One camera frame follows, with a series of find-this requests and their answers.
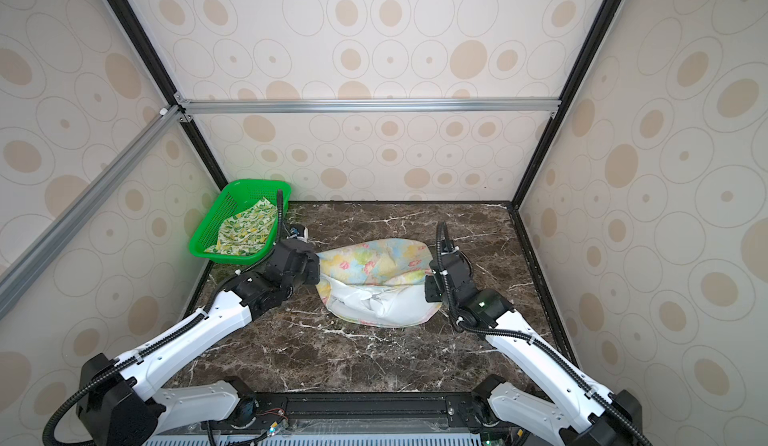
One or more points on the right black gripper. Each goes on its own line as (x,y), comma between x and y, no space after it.
(430,285)

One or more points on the black frame post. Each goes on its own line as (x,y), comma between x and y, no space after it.
(595,36)
(131,25)

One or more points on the pastel floral skirt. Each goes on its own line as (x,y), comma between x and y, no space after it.
(377,283)

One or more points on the left black frame post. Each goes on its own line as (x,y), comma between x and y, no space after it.
(131,25)

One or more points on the diagonal aluminium rail left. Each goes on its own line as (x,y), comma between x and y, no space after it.
(22,274)

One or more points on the horizontal aluminium rail back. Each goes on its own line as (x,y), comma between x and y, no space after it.
(376,105)

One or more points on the green plastic basket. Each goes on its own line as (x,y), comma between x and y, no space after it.
(237,197)

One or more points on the right black frame post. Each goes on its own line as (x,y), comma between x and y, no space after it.
(595,36)

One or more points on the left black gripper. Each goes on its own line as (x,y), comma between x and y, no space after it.
(313,261)

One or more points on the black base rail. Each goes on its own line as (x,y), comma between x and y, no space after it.
(235,405)

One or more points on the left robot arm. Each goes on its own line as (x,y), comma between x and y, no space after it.
(180,350)

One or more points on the green yellow patterned skirt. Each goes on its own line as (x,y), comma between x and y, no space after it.
(247,232)

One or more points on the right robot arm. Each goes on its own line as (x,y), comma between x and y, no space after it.
(540,362)

